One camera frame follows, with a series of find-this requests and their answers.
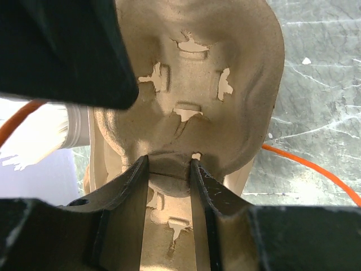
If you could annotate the cardboard cup carrier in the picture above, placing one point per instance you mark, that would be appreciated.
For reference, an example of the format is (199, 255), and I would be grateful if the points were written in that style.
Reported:
(209, 73)

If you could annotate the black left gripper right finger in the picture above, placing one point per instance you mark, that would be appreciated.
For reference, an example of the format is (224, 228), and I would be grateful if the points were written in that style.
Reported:
(232, 234)

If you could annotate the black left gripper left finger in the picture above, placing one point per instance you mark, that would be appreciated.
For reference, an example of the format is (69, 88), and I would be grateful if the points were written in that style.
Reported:
(100, 231)

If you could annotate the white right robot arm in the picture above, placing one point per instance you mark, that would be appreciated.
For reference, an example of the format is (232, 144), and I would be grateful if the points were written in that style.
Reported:
(54, 125)

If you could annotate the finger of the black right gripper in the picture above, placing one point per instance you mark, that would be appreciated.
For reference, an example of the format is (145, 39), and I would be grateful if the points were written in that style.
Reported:
(65, 51)

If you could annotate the brown paper takeout bag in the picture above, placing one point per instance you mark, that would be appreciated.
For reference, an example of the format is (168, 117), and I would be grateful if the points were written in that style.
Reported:
(318, 169)

